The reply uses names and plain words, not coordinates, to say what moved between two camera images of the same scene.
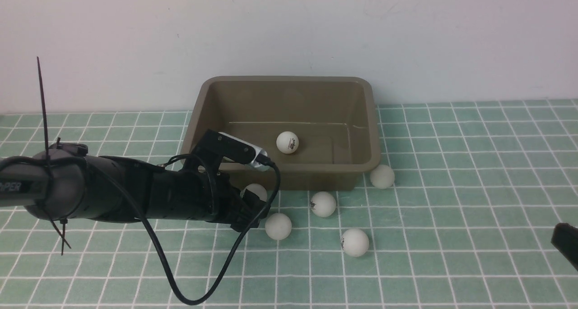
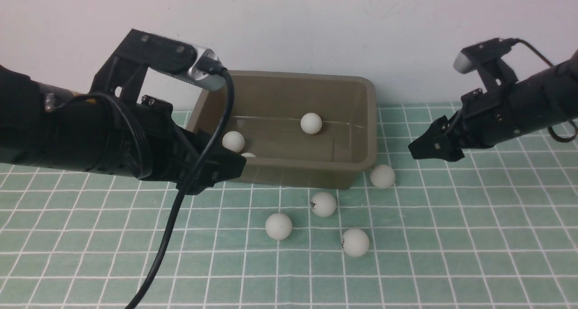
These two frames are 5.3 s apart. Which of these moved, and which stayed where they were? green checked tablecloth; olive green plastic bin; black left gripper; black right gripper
Moved: black right gripper; black left gripper
Stayed: green checked tablecloth; olive green plastic bin
